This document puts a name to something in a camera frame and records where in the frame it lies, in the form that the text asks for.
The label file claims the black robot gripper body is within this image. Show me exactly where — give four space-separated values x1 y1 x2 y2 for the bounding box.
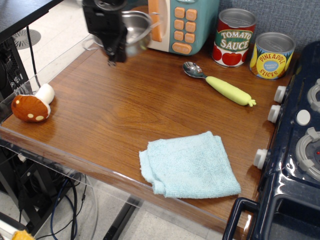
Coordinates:
82 0 127 54

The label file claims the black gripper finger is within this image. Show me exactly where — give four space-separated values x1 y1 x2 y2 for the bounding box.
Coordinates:
104 48 117 67
115 42 127 63

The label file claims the stainless steel pan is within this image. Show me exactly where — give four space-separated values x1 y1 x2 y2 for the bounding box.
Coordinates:
91 10 162 58

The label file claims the light blue folded cloth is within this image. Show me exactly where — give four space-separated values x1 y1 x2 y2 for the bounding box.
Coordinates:
139 131 241 199

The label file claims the clear acrylic table guard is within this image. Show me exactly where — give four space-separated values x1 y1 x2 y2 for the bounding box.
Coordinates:
0 34 103 123

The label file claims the toy microwave oven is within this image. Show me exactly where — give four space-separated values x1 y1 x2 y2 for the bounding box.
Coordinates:
129 0 221 56

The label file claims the black desk at left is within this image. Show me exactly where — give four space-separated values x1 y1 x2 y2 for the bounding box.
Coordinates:
0 0 62 43

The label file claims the brown plush mushroom toy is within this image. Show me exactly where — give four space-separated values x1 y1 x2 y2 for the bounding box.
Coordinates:
11 83 55 123

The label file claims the tomato sauce can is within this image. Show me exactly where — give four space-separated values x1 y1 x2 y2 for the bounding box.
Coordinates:
212 8 257 67

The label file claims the pineapple slices can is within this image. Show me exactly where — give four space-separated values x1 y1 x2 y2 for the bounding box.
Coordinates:
249 32 296 80

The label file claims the dark blue toy stove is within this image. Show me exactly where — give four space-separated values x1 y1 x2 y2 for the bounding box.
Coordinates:
223 41 320 240

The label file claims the spoon with green handle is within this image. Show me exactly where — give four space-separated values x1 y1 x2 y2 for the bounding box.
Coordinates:
182 61 257 107

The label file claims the blue cable under table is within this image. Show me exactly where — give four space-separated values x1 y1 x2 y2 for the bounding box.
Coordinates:
49 177 78 240

